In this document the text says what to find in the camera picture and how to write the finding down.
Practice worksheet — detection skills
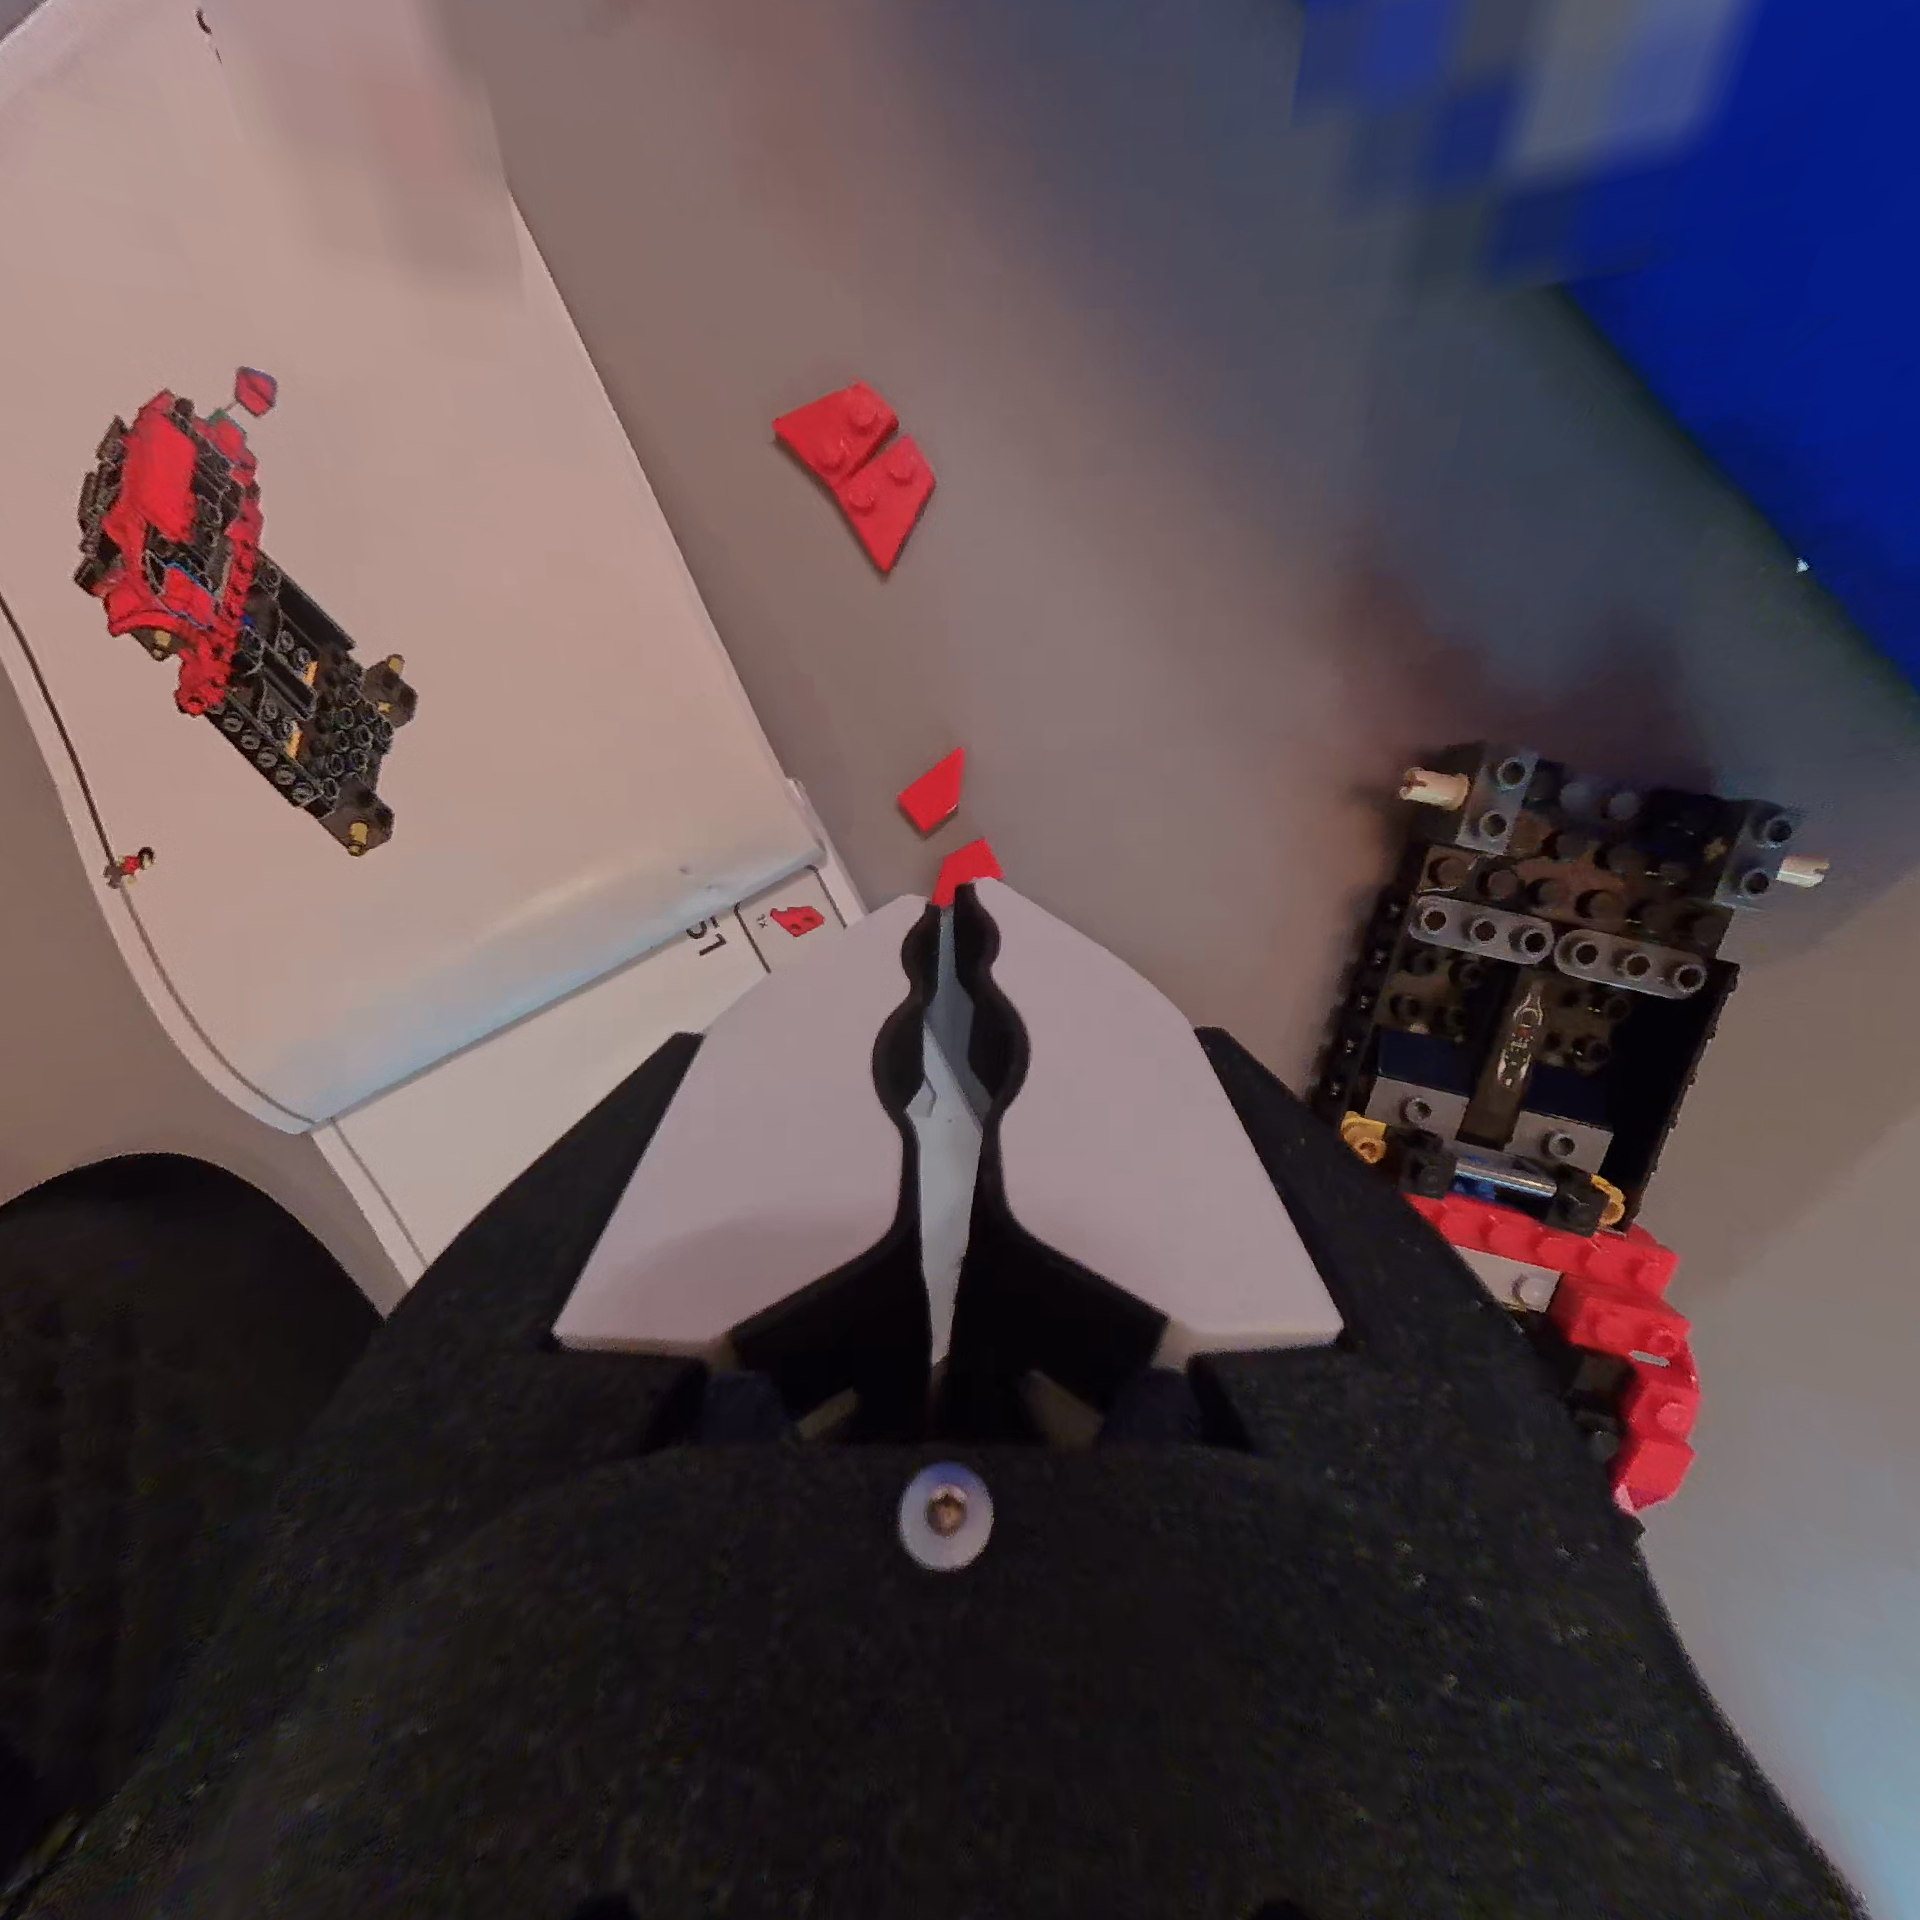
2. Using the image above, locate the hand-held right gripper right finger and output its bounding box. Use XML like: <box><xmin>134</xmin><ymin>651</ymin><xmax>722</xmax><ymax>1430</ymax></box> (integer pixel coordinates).
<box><xmin>939</xmin><ymin>884</ymin><xmax>1342</xmax><ymax>1381</ymax></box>

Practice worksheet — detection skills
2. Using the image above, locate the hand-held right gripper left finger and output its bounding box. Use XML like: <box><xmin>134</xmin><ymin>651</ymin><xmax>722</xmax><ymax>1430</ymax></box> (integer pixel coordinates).
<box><xmin>556</xmin><ymin>894</ymin><xmax>962</xmax><ymax>1389</ymax></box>

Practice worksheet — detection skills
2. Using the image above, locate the red and black lego car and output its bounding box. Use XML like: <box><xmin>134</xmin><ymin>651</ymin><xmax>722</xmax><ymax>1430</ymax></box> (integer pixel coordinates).
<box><xmin>1315</xmin><ymin>748</ymin><xmax>1832</xmax><ymax>1518</ymax></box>

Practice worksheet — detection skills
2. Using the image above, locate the blue plastic bin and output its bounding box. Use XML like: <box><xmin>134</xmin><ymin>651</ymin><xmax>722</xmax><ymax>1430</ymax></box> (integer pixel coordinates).
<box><xmin>1291</xmin><ymin>0</ymin><xmax>1920</xmax><ymax>698</ymax></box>

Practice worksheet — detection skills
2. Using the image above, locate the lego instruction booklet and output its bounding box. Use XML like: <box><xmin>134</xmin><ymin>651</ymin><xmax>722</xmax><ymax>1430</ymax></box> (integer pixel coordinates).
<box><xmin>0</xmin><ymin>0</ymin><xmax>870</xmax><ymax>1276</ymax></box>

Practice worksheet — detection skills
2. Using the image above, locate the black quilted pad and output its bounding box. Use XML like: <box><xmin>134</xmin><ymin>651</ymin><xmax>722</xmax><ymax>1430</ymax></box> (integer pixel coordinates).
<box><xmin>0</xmin><ymin>1158</ymin><xmax>393</xmax><ymax>1864</ymax></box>

